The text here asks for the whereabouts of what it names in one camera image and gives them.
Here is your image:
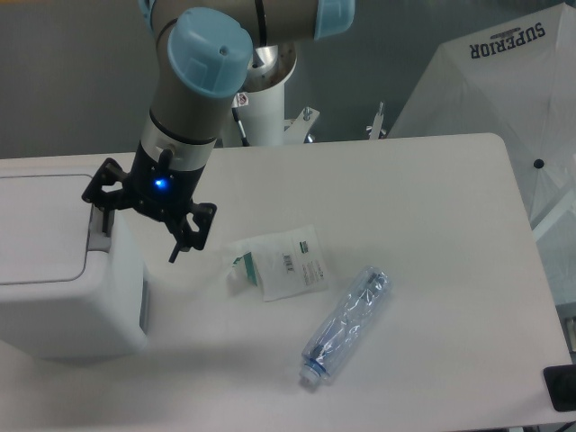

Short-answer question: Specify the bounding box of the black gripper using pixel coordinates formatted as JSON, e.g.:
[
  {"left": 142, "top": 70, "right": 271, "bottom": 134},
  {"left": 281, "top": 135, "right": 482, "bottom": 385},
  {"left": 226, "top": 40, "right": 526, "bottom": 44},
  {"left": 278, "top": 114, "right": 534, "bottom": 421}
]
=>
[{"left": 82, "top": 144, "right": 218, "bottom": 264}]

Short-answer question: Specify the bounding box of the white push-lid trash can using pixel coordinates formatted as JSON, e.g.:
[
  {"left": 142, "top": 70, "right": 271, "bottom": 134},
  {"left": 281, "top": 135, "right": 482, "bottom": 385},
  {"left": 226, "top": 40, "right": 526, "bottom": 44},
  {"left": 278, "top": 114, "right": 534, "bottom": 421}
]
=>
[{"left": 1, "top": 166, "right": 149, "bottom": 359}]

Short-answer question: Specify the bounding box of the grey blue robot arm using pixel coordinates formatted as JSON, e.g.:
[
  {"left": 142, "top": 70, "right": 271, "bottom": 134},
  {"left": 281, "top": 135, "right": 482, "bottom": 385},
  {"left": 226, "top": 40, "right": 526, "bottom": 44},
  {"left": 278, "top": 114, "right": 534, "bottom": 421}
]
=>
[{"left": 82, "top": 1, "right": 356, "bottom": 253}]

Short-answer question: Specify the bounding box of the white torn paper packet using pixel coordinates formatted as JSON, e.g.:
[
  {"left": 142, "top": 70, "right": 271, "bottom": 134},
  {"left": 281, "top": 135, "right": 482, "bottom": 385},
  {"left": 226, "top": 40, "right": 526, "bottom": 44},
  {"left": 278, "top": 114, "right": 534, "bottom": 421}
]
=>
[{"left": 223, "top": 225, "right": 329, "bottom": 302}]

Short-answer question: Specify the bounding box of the clear crushed plastic bottle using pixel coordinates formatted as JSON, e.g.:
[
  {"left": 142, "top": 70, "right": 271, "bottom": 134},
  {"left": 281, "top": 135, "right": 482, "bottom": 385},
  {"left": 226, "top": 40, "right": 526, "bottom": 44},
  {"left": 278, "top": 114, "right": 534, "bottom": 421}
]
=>
[{"left": 300, "top": 266, "right": 392, "bottom": 388}]

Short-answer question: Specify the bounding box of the white superior umbrella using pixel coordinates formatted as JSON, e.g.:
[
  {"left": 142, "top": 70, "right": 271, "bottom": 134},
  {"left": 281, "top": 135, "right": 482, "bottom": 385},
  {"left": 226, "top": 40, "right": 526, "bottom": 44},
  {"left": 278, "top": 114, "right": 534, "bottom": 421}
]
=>
[{"left": 391, "top": 4, "right": 575, "bottom": 305}]

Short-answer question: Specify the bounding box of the black device at table edge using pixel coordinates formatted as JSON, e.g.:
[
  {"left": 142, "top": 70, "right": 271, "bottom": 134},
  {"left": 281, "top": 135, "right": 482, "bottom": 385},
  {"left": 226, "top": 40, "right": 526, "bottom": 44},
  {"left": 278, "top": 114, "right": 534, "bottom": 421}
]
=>
[{"left": 543, "top": 364, "right": 575, "bottom": 412}]

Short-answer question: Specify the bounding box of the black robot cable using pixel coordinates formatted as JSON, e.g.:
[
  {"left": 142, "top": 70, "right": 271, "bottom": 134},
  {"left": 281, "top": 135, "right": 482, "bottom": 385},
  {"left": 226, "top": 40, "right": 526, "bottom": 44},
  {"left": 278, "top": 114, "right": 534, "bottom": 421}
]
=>
[{"left": 231, "top": 105, "right": 251, "bottom": 148}]

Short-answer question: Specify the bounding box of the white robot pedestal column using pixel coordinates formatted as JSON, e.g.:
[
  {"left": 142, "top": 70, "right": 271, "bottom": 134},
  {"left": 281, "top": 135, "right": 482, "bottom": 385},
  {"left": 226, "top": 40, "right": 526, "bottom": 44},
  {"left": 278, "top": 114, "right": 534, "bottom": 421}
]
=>
[{"left": 220, "top": 42, "right": 297, "bottom": 148}]

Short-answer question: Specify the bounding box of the white metal base frame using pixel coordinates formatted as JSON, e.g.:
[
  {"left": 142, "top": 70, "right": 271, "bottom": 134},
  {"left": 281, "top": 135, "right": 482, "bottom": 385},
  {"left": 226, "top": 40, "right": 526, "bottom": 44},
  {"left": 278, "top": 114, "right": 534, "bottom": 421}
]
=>
[{"left": 282, "top": 101, "right": 387, "bottom": 145}]

